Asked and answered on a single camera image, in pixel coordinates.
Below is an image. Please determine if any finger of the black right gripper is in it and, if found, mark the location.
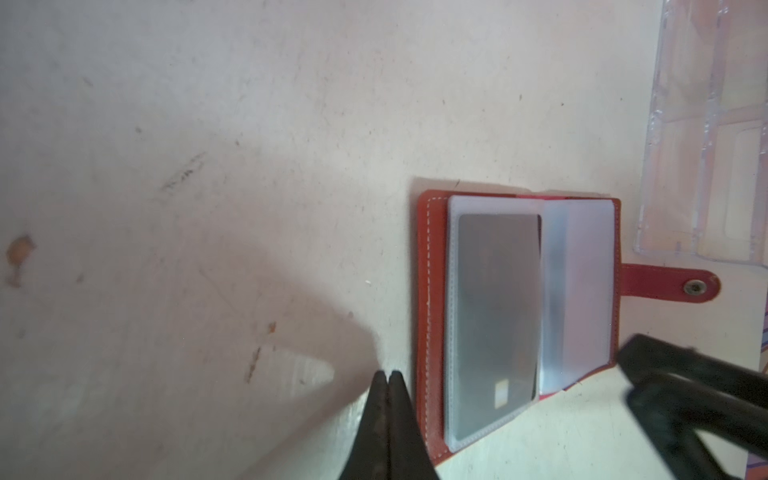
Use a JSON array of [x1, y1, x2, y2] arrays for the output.
[[616, 334, 767, 479]]

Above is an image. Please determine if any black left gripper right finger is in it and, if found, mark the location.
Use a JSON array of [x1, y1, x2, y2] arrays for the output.
[[388, 370, 439, 480]]

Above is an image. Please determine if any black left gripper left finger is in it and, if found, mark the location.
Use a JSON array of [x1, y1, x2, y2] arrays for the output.
[[339, 371, 390, 480]]

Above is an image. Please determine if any red leather card holder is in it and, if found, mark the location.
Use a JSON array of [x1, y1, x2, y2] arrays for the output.
[[415, 190, 721, 464]]

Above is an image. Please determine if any dark grey credit card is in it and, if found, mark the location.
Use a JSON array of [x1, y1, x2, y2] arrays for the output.
[[446, 214, 541, 445]]

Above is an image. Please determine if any clear plastic card tray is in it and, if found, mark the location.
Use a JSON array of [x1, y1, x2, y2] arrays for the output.
[[634, 1, 767, 267]]

